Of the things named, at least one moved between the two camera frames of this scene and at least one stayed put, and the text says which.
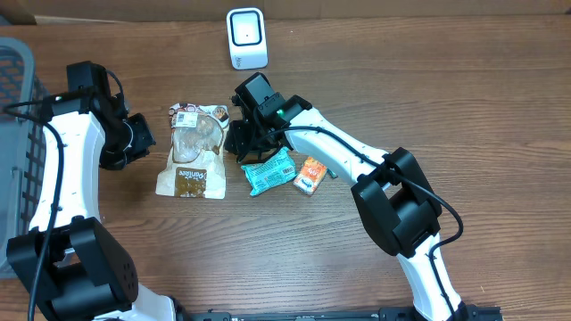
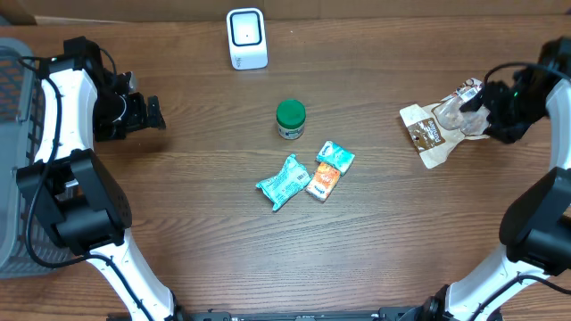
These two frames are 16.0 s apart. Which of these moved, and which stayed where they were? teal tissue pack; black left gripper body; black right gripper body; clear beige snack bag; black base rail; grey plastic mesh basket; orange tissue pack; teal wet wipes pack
Moved: teal tissue pack; black right gripper body; clear beige snack bag; teal wet wipes pack; black left gripper body; orange tissue pack
Stayed: black base rail; grey plastic mesh basket
